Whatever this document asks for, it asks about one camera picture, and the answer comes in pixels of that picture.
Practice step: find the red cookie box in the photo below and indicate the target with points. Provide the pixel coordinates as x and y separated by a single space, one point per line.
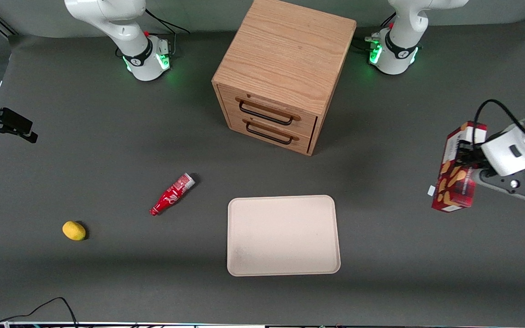
456 189

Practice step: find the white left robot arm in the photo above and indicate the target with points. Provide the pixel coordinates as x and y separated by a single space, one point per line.
401 45

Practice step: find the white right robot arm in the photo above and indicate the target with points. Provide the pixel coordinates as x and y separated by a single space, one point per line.
121 27

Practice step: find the beige rectangular tray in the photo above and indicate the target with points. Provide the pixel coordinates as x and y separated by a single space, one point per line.
283 235

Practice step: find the yellow lemon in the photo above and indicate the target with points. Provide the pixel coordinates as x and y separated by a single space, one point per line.
74 230

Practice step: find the wooden drawer front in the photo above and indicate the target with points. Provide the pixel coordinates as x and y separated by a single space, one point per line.
239 124
308 124

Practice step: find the red cola bottle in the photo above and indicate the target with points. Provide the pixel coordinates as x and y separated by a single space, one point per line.
171 195

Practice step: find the wooden drawer cabinet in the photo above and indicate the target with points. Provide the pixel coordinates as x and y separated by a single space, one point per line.
290 50

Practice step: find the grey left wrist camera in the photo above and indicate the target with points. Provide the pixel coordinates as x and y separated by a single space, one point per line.
515 184

